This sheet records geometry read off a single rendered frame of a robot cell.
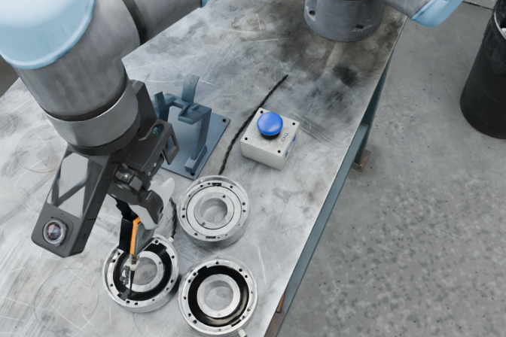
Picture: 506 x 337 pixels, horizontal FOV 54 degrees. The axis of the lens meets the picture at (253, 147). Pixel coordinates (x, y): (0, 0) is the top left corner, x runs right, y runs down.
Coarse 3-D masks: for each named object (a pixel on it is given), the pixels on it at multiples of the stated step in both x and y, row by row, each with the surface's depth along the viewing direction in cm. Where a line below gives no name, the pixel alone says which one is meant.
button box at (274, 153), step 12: (252, 120) 79; (288, 120) 79; (252, 132) 78; (288, 132) 77; (252, 144) 76; (264, 144) 76; (276, 144) 76; (288, 144) 77; (252, 156) 79; (264, 156) 78; (276, 156) 76; (276, 168) 79
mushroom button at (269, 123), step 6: (264, 114) 76; (270, 114) 76; (276, 114) 76; (258, 120) 75; (264, 120) 75; (270, 120) 75; (276, 120) 75; (282, 120) 76; (258, 126) 75; (264, 126) 75; (270, 126) 75; (276, 126) 75; (282, 126) 76; (264, 132) 75; (270, 132) 74; (276, 132) 75
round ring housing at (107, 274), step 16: (160, 240) 70; (112, 256) 69; (144, 256) 69; (176, 256) 68; (112, 272) 68; (160, 272) 68; (176, 272) 67; (112, 288) 67; (144, 288) 67; (176, 288) 68; (128, 304) 65; (144, 304) 65; (160, 304) 66
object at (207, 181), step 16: (208, 176) 74; (224, 176) 74; (192, 192) 74; (240, 192) 74; (208, 208) 76; (224, 208) 76; (208, 224) 71; (224, 224) 71; (240, 224) 70; (192, 240) 71; (208, 240) 69; (224, 240) 69
